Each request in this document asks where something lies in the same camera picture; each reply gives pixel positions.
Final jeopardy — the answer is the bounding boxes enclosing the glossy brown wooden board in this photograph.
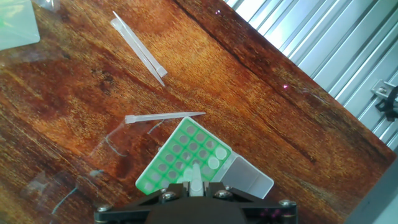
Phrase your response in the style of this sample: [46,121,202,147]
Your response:
[0,0,397,224]

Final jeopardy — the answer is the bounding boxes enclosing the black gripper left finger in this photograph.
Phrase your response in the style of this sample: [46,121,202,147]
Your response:
[94,182,190,224]

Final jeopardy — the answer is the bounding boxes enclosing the black cable tie ring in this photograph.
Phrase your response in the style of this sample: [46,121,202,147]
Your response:
[374,85,398,123]

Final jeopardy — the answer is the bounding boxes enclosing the green clear pipette tip box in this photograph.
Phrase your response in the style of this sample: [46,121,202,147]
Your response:
[135,116,275,200]
[0,0,62,52]

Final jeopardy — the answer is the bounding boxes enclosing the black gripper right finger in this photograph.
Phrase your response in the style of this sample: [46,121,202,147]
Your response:
[203,181,299,224]

